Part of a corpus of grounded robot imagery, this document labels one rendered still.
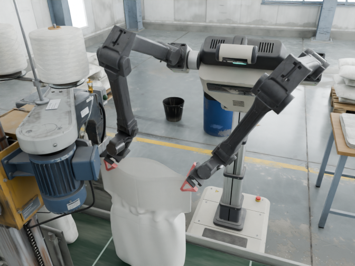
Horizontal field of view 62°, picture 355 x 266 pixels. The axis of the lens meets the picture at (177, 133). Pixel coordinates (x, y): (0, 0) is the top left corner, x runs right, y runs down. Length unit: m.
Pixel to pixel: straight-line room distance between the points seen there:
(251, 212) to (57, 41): 1.78
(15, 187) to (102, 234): 0.95
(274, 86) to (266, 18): 8.24
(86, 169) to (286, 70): 0.69
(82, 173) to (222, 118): 2.62
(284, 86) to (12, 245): 1.15
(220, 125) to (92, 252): 2.19
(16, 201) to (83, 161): 0.31
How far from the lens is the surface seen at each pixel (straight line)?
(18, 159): 1.13
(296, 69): 0.88
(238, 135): 1.03
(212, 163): 1.12
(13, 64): 1.20
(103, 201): 2.18
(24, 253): 1.43
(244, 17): 9.15
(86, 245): 1.99
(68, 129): 0.98
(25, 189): 1.23
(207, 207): 2.30
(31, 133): 1.00
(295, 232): 2.62
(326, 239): 2.66
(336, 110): 4.50
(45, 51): 1.00
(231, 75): 1.41
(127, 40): 0.99
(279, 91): 0.87
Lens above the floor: 1.86
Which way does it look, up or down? 30 degrees down
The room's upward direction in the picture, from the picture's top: 1 degrees counter-clockwise
